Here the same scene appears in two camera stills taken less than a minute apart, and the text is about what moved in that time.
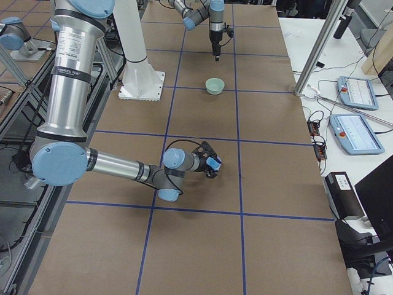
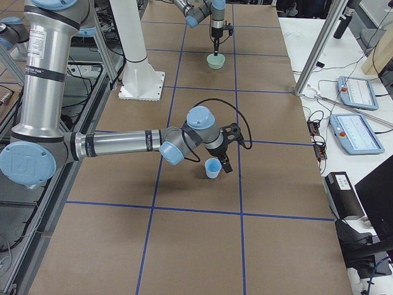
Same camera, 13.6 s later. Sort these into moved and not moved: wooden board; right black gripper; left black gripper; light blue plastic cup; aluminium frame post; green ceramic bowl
Moved: green ceramic bowl; right black gripper
Not moved: aluminium frame post; light blue plastic cup; wooden board; left black gripper
